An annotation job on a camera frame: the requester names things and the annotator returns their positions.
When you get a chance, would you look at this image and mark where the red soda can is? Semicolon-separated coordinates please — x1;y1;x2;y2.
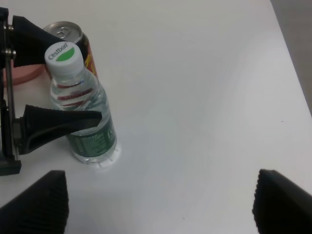
43;21;98;78

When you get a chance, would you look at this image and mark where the clear water bottle green label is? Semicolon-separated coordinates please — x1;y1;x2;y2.
44;41;117;163

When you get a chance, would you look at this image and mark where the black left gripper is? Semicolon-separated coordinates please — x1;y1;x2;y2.
0;8;102;176

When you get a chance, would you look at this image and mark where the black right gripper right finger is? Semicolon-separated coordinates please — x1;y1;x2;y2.
252;169;312;234

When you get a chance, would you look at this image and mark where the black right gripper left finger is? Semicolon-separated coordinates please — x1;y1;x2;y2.
0;170;69;234

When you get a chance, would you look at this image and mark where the pink square plate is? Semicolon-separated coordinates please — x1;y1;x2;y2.
11;64;45;86

